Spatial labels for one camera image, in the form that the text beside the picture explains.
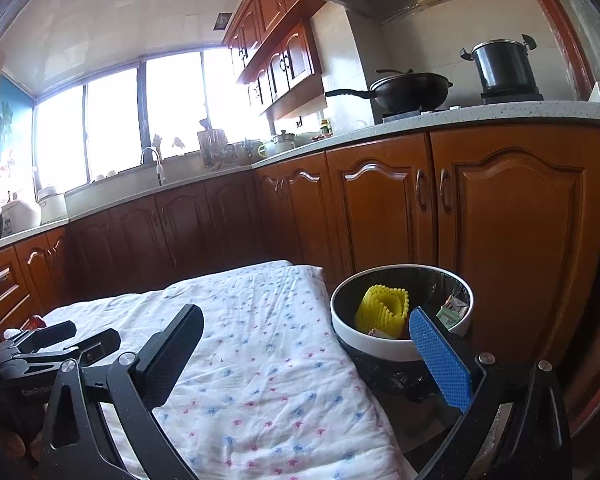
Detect black induction cooker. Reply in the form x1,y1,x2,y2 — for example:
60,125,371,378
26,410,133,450
480,89,545,106

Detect white star printed blanket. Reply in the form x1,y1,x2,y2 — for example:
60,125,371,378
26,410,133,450
40,259,416,480

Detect green snack packet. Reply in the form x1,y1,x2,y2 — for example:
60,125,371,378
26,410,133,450
435,295,468,328

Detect knife block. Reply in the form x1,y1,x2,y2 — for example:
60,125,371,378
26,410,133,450
196,129,229,168

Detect person's left hand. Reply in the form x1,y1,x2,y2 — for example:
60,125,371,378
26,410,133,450
0,427,43,466

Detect chrome kitchen faucet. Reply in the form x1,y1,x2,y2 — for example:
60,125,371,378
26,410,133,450
140,147,166,187

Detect black wok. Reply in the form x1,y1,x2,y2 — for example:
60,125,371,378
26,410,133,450
324,70,454,112

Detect speckled kitchen countertop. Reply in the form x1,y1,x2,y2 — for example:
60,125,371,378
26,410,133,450
0,100,600,251

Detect white rimmed bin black bag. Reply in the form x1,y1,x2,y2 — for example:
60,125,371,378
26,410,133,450
330,262,476,411

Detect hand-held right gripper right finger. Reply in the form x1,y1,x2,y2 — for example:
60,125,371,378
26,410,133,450
409,306,573,480

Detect blue palm wall poster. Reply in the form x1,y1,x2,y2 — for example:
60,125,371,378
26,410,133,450
0,74,35,181

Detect kitchen window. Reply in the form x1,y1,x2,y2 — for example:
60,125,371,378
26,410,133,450
32,49,281,193

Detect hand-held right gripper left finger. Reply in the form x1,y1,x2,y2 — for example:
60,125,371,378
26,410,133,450
39,304,205,480

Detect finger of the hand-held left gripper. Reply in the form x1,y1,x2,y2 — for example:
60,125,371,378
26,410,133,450
0,321,77,357
14,329,122,375

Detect white rice cooker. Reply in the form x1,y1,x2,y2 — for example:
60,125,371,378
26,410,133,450
0,198,42,235

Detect wooden lower kitchen cabinets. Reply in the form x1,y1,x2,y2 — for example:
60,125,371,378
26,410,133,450
0,127,600,331

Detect gas stove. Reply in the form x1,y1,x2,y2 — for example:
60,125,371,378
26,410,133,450
380,105,463,123

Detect wooden kitchen cabinets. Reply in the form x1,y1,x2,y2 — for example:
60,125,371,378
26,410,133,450
0,127,600,331
221,0,331,121

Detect yellow foam net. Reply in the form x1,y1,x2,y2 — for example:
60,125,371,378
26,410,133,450
355,284,411,338

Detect white lidded pot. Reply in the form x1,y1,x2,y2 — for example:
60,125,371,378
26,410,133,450
271,130,297,153

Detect white lidded appliance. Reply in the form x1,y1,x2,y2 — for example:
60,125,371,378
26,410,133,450
36,186,69,224

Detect black stockpot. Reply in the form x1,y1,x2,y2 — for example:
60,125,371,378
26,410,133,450
460,34,538,96

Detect wooden upper kitchen cabinets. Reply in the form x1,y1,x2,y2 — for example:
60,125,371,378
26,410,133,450
221,0,331,121

